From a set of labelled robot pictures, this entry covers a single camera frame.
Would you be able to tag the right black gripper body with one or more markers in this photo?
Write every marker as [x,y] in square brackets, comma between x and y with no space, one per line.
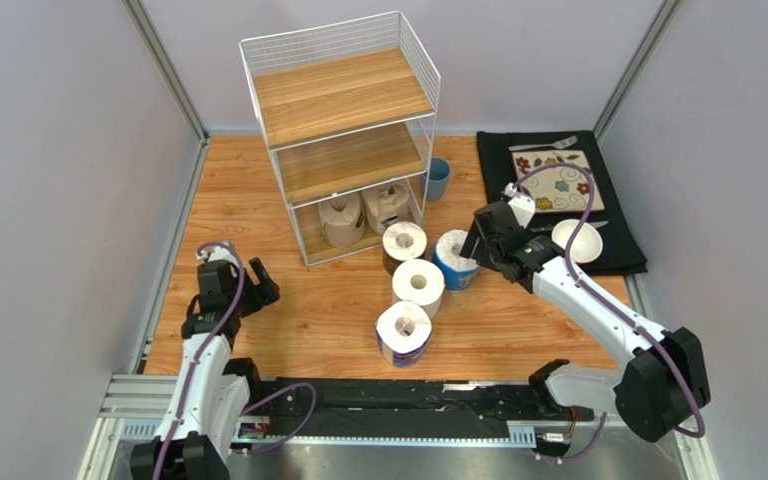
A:
[484,246]

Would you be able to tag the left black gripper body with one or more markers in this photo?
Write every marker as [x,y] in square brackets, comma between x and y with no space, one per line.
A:
[255,296]

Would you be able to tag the brown paper roll front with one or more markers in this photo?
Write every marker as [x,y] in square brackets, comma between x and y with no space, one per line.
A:
[385,205]

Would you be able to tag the brown paper roll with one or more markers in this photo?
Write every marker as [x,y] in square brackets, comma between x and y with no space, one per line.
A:
[342,220]
[385,205]

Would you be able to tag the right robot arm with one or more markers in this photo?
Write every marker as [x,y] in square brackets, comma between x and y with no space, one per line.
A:
[660,378]

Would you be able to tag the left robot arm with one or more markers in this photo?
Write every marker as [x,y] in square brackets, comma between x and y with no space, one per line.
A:
[193,439]

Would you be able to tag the blue patterned wrapped roll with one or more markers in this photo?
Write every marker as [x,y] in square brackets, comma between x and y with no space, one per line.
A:
[458,272]

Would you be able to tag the floral square plate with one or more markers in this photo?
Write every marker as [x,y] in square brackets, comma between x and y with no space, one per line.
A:
[557,190]

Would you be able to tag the blue plastic cup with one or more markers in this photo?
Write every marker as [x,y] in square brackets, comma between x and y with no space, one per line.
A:
[436,179]

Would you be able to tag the plain white paper roll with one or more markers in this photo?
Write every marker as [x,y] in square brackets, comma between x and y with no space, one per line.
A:
[421,282]

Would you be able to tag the white orange bowl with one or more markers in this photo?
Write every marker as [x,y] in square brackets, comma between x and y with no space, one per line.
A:
[587,244]

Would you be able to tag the black wrapped paper roll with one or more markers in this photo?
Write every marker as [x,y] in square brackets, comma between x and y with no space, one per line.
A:
[403,241]

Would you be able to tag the silver knife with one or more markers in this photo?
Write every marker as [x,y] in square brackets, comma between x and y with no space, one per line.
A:
[551,227]

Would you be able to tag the silver fork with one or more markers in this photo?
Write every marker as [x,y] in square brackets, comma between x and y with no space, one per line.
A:
[557,145]

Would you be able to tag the black cloth placemat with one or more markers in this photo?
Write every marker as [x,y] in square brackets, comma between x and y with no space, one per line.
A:
[621,254]

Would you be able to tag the blue white wrapped roll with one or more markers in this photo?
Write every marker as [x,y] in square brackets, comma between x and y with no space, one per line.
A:
[403,332]

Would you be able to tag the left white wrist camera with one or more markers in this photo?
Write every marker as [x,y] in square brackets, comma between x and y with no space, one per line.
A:
[215,251]

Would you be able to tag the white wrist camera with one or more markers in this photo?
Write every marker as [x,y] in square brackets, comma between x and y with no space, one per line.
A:
[215,251]
[522,205]

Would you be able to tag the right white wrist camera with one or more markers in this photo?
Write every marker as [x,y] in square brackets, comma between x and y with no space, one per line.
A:
[522,205]

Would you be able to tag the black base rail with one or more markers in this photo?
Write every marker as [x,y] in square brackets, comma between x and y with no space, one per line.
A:
[404,409]

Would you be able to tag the white wire wooden shelf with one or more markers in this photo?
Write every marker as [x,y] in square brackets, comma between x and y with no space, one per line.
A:
[342,108]

